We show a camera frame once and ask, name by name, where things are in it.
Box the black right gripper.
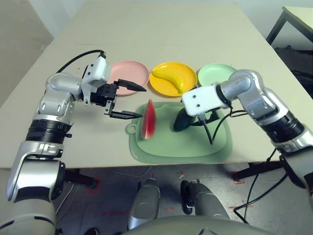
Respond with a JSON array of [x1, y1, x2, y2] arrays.
[[192, 109, 221, 127]]

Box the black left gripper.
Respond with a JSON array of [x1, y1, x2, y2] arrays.
[[91, 78, 147, 120]]

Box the dark green avocado toy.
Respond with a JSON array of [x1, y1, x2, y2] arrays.
[[173, 107, 199, 132]]

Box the red watermelon slice toy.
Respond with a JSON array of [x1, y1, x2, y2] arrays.
[[141, 98, 157, 140]]

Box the yellow toy banana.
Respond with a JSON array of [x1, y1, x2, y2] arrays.
[[151, 70, 188, 94]]

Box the pink round plate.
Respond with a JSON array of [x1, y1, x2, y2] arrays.
[[107, 60, 150, 96]]

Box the green silicone cutting mat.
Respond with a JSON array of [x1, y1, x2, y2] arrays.
[[125, 101, 233, 165]]

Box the light green round plate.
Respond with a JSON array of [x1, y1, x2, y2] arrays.
[[197, 63, 238, 88]]

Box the yellow round plate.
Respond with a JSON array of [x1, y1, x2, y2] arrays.
[[149, 61, 198, 98]]

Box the black table base beam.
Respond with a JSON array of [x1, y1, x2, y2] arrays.
[[236, 160, 286, 180], [65, 168, 97, 190]]

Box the silver right robot leg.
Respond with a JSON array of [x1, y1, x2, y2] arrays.
[[180, 180, 230, 220]]

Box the silver robot leg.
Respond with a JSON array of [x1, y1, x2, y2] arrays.
[[128, 178, 161, 231], [180, 180, 230, 220]]

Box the silver left robot leg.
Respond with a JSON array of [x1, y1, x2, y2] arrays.
[[128, 178, 161, 231]]

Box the grey robot torso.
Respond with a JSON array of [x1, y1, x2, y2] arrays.
[[121, 215, 269, 235]]

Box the grey side table black legs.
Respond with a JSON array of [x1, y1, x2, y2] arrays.
[[266, 5, 313, 45]]

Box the black right camera cable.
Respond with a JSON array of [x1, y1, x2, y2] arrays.
[[199, 109, 247, 145]]

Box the black camera cable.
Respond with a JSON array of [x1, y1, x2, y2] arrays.
[[55, 49, 107, 74], [199, 109, 247, 145]]

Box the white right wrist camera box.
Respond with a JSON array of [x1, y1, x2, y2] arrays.
[[181, 84, 232, 116]]

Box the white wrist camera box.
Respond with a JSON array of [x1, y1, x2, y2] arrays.
[[181, 84, 232, 116], [82, 57, 112, 85]]

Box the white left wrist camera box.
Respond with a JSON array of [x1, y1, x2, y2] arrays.
[[82, 57, 112, 85]]

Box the black left camera cable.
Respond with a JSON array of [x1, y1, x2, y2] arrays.
[[55, 49, 107, 74]]

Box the black hanging robot cable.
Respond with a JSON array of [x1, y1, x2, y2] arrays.
[[233, 146, 291, 225]]

